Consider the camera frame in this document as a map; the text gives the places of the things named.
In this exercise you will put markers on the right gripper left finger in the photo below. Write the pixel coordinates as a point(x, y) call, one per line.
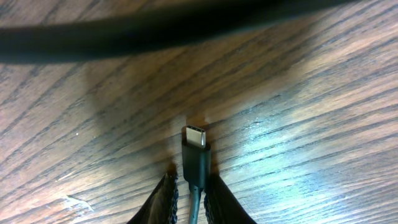
point(161, 206)

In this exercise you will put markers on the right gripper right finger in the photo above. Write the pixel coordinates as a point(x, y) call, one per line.
point(221, 206)

